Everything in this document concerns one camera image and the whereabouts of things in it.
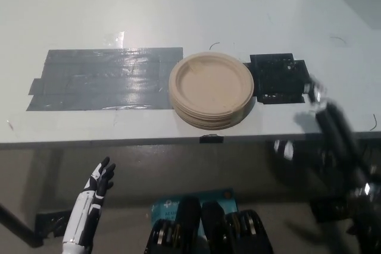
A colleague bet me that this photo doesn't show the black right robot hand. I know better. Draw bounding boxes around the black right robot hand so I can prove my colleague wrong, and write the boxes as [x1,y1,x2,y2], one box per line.
[302,74,358,161]

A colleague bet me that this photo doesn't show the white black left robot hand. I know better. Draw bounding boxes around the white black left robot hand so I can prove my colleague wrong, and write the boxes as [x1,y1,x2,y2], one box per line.
[61,156,117,245]

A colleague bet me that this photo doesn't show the beige paper plate stack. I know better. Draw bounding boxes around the beige paper plate stack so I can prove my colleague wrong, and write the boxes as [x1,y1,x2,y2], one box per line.
[168,52,255,131]

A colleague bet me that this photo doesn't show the black metal bar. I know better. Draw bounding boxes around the black metal bar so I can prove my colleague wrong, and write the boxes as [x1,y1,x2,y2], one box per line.
[0,202,44,248]

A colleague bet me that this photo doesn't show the black tape patch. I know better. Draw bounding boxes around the black tape patch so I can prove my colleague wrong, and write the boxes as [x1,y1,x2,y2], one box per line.
[244,53,310,105]

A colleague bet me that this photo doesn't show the grey duct tape patch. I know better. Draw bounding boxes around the grey duct tape patch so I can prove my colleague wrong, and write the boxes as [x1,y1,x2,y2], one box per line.
[26,46,184,112]

